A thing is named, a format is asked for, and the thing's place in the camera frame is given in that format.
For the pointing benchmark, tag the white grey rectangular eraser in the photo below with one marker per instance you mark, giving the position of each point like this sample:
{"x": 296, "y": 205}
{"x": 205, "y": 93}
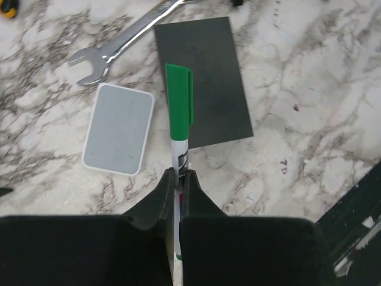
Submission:
{"x": 118, "y": 129}

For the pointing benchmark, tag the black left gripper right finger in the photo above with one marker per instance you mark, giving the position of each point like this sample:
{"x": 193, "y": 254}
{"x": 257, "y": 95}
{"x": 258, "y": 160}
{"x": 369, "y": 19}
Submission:
{"x": 218, "y": 249}

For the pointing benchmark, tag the white green whiteboard marker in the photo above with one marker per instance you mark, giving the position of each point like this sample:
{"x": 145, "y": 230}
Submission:
{"x": 179, "y": 152}

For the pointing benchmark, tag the green marker cap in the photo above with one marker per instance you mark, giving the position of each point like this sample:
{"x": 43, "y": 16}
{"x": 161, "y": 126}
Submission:
{"x": 180, "y": 100}

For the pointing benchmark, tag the silver open-end wrench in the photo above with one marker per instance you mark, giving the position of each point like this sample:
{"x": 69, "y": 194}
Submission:
{"x": 103, "y": 57}

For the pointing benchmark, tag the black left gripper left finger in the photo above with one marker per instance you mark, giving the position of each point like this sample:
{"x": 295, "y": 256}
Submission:
{"x": 133, "y": 248}

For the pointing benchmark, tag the yellow black utility knife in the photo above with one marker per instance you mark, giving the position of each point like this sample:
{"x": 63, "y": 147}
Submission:
{"x": 9, "y": 8}

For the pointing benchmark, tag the large dark grey foam block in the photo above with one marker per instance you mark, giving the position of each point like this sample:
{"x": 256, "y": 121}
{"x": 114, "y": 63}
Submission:
{"x": 219, "y": 102}

